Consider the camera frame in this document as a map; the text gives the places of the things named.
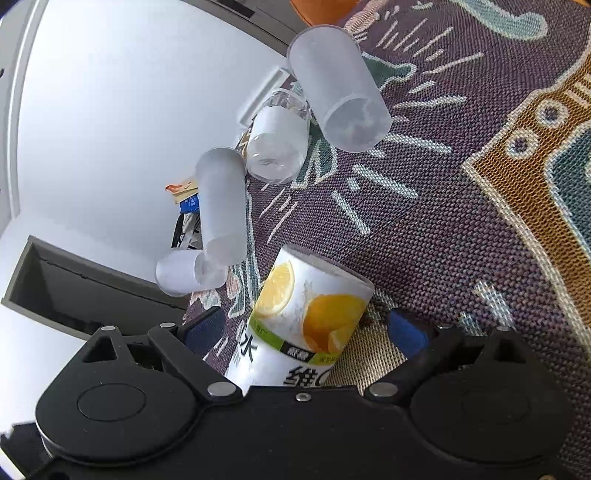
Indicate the grey framed dark opening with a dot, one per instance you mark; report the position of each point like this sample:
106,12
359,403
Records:
69,290

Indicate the clear frosted plastic cup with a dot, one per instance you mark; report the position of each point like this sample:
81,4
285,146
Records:
274,147

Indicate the lemon drink can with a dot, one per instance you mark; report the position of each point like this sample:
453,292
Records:
295,323

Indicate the woven printed blanket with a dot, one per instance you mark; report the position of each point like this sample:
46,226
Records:
461,207

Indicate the orange round object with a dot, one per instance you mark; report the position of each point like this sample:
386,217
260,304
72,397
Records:
323,10

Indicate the blue snack packet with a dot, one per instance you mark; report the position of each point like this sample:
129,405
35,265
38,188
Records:
190,204

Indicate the small frosted plastic cup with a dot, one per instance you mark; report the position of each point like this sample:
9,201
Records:
178,277

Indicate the large frosted plastic cup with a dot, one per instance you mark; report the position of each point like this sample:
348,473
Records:
337,87

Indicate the orange snack packet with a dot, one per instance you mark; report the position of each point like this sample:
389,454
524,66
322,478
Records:
181,190

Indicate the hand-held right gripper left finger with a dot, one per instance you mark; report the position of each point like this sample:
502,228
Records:
206,330

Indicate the tall frosted plastic cup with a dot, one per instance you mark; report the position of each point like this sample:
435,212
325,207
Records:
221,212

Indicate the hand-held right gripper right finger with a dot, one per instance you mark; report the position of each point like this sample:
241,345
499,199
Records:
408,334

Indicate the clear glass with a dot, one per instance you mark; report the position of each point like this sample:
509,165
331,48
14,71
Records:
290,102

